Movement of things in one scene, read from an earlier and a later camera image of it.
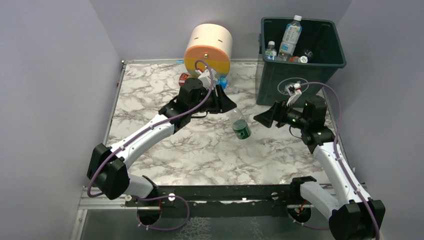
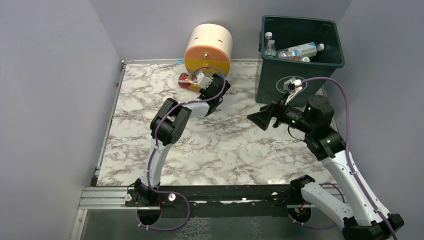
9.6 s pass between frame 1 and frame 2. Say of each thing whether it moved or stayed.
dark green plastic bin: stayed
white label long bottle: moved
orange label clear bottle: stayed
